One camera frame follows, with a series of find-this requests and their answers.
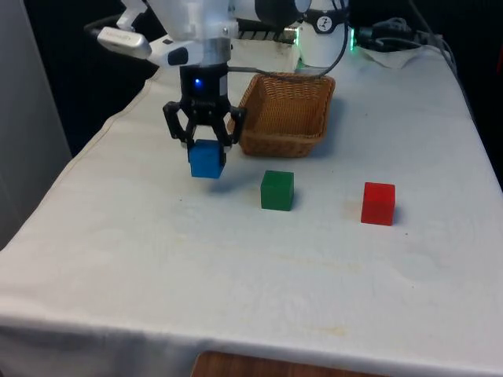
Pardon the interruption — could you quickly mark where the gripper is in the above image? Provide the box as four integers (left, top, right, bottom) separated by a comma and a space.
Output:
162, 62, 248, 163

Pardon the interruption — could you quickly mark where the blue cube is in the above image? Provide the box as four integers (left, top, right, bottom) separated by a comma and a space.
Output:
188, 139, 226, 180

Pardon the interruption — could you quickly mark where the wicker basket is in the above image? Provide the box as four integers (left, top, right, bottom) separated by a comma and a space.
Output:
226, 71, 337, 159

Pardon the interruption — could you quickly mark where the green cube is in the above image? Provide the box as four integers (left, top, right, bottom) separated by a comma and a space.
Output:
259, 170, 296, 210

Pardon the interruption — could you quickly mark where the red cube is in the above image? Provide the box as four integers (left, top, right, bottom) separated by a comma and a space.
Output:
360, 181, 397, 227

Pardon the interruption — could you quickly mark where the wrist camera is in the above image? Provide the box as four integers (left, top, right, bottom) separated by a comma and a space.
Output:
96, 26, 153, 60

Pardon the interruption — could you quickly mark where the black cable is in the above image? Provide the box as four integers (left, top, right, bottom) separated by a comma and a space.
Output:
83, 20, 119, 41
354, 17, 446, 52

